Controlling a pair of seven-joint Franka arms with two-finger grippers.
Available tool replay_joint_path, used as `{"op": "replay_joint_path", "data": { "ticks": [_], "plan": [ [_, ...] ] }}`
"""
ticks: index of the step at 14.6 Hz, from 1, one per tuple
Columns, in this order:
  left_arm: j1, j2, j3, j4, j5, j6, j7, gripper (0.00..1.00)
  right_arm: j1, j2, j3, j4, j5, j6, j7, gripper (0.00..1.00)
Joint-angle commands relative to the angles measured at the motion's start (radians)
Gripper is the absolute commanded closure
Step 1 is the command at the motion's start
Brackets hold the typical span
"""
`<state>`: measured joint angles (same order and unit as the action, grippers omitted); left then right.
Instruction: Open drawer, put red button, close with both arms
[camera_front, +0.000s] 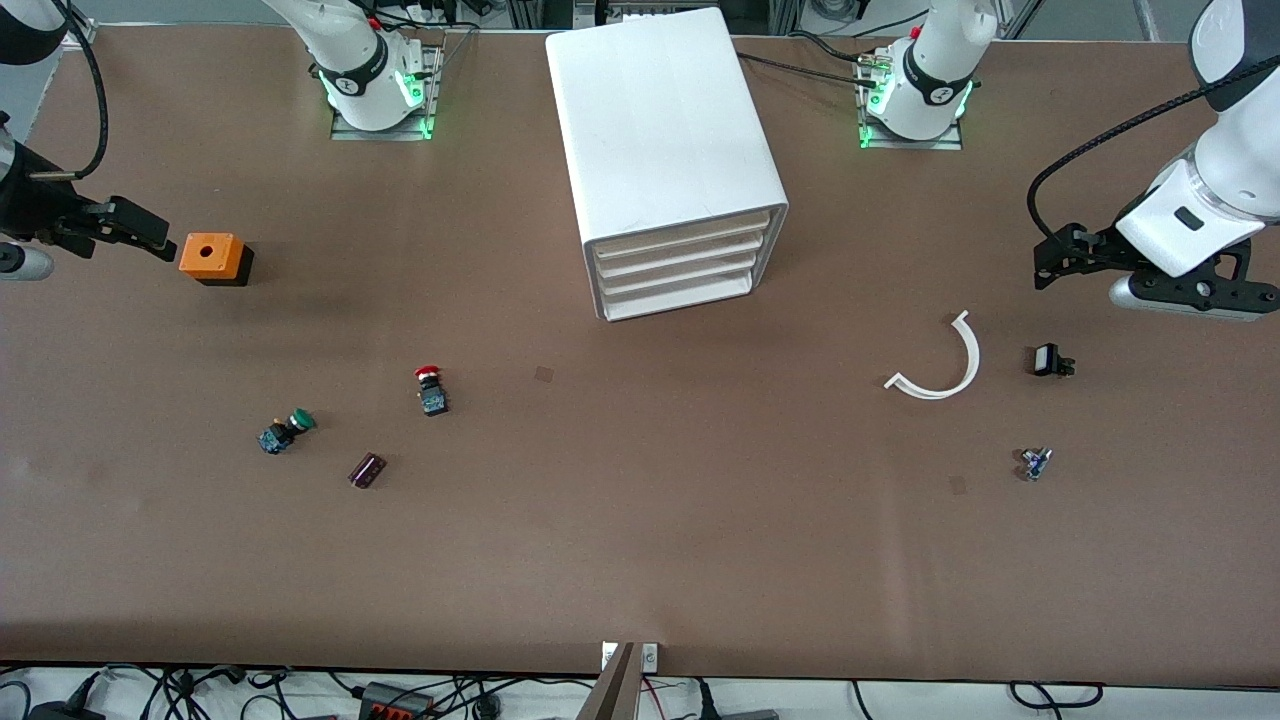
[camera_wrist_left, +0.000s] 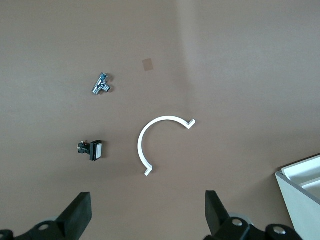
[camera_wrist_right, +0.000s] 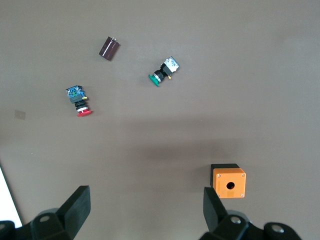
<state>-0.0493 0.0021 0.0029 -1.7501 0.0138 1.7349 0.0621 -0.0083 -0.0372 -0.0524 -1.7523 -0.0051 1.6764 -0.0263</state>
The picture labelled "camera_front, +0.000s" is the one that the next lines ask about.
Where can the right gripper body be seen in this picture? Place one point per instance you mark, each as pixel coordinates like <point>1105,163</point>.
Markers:
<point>32,209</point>

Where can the red push button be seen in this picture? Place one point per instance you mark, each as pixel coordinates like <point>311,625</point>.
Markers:
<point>432,392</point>

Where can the white plastic drawer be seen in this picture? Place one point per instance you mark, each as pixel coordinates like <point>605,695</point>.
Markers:
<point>684,274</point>
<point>680,297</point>
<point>680,236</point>
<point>682,256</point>

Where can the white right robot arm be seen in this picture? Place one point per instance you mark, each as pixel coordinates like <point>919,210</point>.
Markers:
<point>350,50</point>

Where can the green push button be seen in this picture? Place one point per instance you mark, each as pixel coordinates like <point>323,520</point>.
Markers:
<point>285,432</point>

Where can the white drawer cabinet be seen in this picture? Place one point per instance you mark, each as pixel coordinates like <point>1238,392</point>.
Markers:
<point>655,120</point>

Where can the orange box with hole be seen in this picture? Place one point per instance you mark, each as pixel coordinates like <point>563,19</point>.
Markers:
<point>210,255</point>

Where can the white curved plastic piece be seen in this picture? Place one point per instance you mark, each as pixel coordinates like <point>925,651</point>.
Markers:
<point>972,360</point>

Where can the small blue electronic component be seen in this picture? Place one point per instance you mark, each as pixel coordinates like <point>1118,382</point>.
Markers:
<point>1035,463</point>

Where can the purple cylindrical component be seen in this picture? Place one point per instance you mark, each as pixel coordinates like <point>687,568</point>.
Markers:
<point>367,470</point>

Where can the black power adapter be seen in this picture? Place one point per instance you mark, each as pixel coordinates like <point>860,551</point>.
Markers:
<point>60,712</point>

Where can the black power strip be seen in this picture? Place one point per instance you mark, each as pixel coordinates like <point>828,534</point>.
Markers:
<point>395,702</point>

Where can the black and white switch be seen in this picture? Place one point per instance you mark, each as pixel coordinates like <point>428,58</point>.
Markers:
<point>1050,360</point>

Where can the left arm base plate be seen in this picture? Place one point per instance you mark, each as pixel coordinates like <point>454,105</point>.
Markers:
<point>950,142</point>

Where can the aluminium corner post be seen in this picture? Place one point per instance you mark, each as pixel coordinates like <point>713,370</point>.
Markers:
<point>80,32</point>

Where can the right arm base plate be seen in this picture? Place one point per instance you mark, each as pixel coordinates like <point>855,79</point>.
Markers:
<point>345,133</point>

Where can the brown camera post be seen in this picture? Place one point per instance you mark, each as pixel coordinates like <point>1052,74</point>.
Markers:
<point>610,690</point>

